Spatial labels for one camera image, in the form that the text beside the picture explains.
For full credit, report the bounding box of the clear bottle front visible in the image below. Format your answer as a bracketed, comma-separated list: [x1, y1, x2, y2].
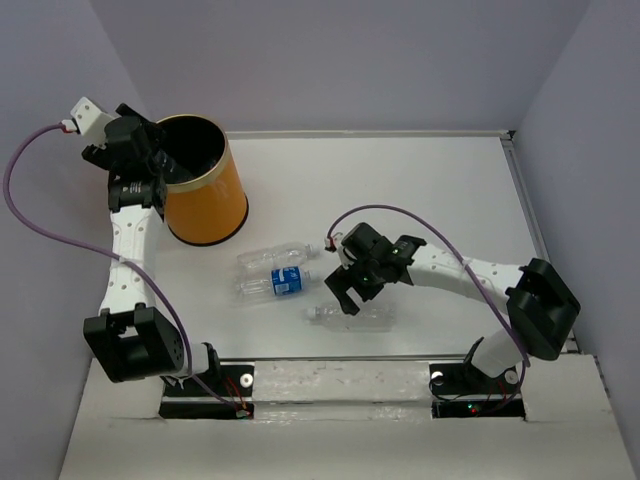
[304, 303, 396, 333]

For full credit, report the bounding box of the blue label plastic bottle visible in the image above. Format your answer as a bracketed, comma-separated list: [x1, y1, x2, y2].
[235, 266, 319, 303]

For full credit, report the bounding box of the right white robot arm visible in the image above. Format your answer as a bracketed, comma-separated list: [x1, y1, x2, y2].
[324, 222, 581, 395]

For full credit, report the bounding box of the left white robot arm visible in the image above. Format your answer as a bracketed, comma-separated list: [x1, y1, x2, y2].
[71, 97, 221, 395]

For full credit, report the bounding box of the orange cylindrical bin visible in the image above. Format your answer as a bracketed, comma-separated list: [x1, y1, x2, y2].
[159, 114, 249, 247]

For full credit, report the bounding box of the white cardboard front panel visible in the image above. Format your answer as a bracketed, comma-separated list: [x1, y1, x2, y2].
[61, 356, 634, 479]

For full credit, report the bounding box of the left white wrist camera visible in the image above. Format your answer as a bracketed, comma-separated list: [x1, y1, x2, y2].
[61, 97, 115, 148]

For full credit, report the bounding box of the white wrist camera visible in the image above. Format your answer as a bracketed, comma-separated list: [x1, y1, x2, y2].
[61, 97, 115, 148]
[324, 232, 354, 265]

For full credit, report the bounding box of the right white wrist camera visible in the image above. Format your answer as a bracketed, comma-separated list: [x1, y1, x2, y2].
[324, 232, 354, 265]

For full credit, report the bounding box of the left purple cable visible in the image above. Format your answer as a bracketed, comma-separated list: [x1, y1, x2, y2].
[2, 123, 251, 416]

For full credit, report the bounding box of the purple cable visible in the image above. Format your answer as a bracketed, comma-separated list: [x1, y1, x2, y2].
[327, 203, 532, 414]
[2, 123, 251, 416]

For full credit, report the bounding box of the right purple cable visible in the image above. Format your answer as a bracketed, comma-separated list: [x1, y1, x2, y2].
[327, 203, 532, 414]

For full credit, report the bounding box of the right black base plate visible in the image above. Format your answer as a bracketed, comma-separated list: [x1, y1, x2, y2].
[428, 363, 526, 419]

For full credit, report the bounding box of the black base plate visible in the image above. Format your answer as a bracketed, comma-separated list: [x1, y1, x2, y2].
[159, 361, 256, 420]
[428, 363, 526, 419]

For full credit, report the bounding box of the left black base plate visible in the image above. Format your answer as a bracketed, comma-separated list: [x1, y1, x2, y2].
[159, 361, 256, 420]

